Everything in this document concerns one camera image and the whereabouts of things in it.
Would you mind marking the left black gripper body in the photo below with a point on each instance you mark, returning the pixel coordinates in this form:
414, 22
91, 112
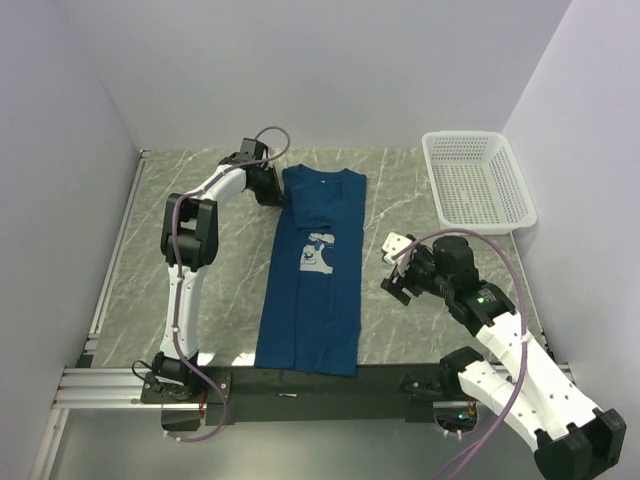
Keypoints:
268, 177

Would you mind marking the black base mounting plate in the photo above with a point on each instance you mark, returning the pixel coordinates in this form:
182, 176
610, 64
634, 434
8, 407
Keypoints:
404, 391

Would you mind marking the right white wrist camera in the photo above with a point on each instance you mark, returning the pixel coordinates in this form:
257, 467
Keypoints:
395, 250

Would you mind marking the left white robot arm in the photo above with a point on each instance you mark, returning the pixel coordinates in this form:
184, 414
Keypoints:
190, 243

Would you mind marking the blue printed t shirt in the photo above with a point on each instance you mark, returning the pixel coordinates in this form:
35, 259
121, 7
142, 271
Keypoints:
311, 317

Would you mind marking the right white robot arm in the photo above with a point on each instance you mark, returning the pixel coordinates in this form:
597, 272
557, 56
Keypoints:
570, 436

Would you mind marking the white plastic laundry basket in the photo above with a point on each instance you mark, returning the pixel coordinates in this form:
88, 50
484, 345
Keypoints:
477, 182

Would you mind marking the aluminium frame rail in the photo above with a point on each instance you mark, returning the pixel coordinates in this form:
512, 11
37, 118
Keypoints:
84, 387

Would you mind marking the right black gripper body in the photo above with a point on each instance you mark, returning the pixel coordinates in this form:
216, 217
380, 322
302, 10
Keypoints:
421, 274

